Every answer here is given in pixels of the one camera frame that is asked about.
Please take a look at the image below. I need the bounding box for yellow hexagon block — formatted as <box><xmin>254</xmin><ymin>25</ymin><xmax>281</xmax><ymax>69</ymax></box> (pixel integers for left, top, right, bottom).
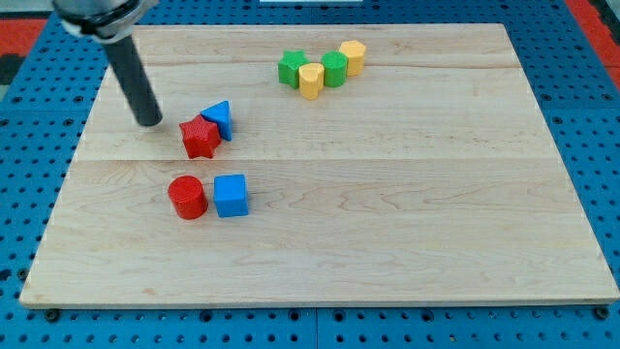
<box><xmin>339</xmin><ymin>40</ymin><xmax>366</xmax><ymax>77</ymax></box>

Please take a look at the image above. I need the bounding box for green star block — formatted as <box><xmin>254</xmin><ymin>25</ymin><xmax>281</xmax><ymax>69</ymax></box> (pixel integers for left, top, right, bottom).
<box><xmin>278</xmin><ymin>50</ymin><xmax>309</xmax><ymax>89</ymax></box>

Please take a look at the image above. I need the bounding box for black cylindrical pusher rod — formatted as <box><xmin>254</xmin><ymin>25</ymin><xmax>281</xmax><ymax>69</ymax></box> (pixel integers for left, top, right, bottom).
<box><xmin>103</xmin><ymin>35</ymin><xmax>163</xmax><ymax>127</ymax></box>

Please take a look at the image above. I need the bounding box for yellow heart block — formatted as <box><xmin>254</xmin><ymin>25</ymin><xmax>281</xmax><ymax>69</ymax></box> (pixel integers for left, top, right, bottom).
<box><xmin>298</xmin><ymin>63</ymin><xmax>325</xmax><ymax>100</ymax></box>

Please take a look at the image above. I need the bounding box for blue cube block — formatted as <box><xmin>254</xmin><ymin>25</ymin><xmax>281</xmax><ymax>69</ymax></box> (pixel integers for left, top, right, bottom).
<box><xmin>213</xmin><ymin>174</ymin><xmax>249</xmax><ymax>218</ymax></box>

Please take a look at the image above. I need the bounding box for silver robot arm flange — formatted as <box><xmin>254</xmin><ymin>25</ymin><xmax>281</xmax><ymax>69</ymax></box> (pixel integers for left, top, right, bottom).
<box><xmin>51</xmin><ymin>0</ymin><xmax>159</xmax><ymax>44</ymax></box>

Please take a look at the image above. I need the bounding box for red cylinder block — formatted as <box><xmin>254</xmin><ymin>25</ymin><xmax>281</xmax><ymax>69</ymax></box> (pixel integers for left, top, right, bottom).
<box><xmin>168</xmin><ymin>175</ymin><xmax>208</xmax><ymax>220</ymax></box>

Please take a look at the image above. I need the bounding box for green cylinder block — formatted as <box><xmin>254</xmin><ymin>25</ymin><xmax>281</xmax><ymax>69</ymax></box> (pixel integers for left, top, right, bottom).
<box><xmin>321</xmin><ymin>50</ymin><xmax>348</xmax><ymax>87</ymax></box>

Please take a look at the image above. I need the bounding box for wooden board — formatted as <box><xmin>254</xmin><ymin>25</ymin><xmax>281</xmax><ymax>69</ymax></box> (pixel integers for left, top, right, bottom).
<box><xmin>20</xmin><ymin>23</ymin><xmax>619</xmax><ymax>309</ymax></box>

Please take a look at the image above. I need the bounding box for red star block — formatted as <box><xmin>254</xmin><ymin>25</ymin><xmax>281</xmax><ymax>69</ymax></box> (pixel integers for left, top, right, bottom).
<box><xmin>179</xmin><ymin>114</ymin><xmax>222</xmax><ymax>159</ymax></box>

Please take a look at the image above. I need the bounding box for blue triangle block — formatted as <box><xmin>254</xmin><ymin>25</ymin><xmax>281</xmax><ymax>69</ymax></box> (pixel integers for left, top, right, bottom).
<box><xmin>201</xmin><ymin>101</ymin><xmax>233</xmax><ymax>142</ymax></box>

